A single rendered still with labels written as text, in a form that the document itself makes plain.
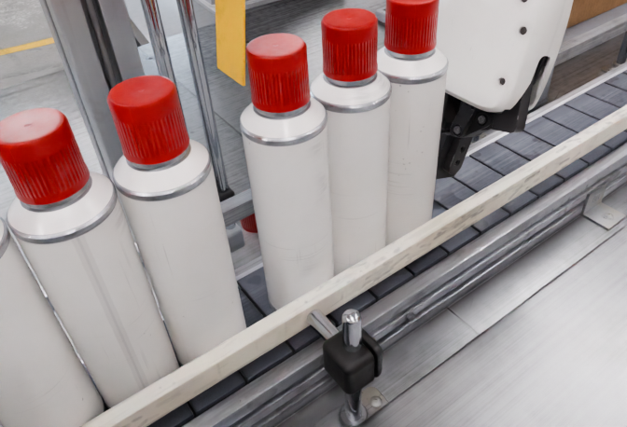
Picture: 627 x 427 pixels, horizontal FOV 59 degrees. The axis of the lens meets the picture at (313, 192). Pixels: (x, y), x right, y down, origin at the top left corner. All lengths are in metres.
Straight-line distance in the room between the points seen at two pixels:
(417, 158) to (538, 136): 0.24
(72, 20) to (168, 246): 0.17
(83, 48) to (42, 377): 0.21
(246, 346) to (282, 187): 0.11
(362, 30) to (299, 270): 0.16
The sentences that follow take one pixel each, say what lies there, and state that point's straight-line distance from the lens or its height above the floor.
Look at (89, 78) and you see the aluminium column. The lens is 0.41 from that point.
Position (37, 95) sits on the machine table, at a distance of 0.92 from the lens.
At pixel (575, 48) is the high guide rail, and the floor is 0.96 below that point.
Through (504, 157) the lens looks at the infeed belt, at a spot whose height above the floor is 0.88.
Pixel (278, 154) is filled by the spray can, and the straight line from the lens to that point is 0.31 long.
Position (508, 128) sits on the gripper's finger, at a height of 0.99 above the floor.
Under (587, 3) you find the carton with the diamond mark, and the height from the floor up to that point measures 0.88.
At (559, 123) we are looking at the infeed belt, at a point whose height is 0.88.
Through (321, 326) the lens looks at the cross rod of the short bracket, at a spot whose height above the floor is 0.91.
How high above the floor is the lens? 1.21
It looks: 39 degrees down
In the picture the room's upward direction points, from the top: 4 degrees counter-clockwise
